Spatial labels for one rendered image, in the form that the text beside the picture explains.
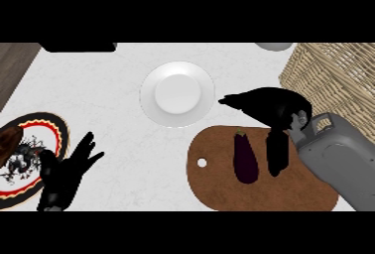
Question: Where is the woven wicker basket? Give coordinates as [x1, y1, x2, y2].
[278, 43, 375, 144]

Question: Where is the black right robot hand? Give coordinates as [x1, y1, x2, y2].
[218, 86, 314, 178]

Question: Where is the pale grey round object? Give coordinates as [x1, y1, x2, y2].
[254, 43, 294, 53]

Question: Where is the purple eggplant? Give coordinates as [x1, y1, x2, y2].
[234, 128, 262, 185]

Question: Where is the brown wooden cutting board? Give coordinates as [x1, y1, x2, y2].
[187, 124, 340, 212]

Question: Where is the black red patterned plate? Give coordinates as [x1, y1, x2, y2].
[0, 111, 73, 210]

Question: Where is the black appliance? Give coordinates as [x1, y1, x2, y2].
[39, 43, 119, 54]

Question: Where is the white round plate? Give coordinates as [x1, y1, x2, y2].
[139, 61, 218, 129]

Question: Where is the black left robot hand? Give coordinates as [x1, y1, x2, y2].
[36, 131, 105, 212]

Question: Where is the brown food item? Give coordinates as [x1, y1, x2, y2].
[0, 126, 26, 166]

